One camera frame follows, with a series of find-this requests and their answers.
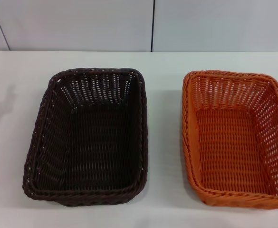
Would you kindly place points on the dark brown wicker basket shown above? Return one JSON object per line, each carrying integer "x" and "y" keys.
{"x": 93, "y": 147}

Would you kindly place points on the orange wicker basket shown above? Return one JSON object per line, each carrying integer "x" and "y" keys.
{"x": 233, "y": 147}

